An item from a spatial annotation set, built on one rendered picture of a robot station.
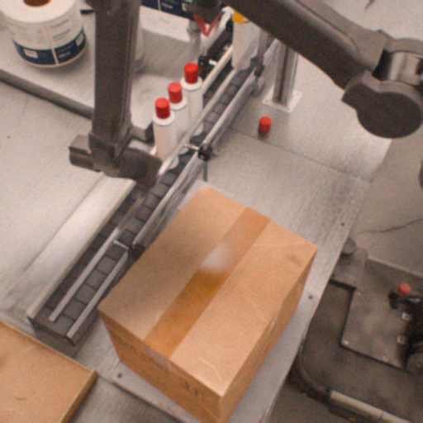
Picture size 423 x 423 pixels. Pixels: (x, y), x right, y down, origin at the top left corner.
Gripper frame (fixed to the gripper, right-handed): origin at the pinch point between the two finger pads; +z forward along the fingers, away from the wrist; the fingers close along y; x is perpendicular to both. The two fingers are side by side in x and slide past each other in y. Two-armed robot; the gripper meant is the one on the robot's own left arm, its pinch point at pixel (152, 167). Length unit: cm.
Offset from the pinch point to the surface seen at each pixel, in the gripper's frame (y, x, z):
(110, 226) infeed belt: 2.4, 15.8, -5.6
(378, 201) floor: -53, -9, 129
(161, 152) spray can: 0.1, -3.8, 2.2
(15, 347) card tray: 5.4, 42.7, -22.0
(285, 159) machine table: -24.3, -12.7, 24.5
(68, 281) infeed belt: 2.6, 27.8, -15.5
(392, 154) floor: -50, -31, 148
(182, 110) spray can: -2.1, -14.6, -0.3
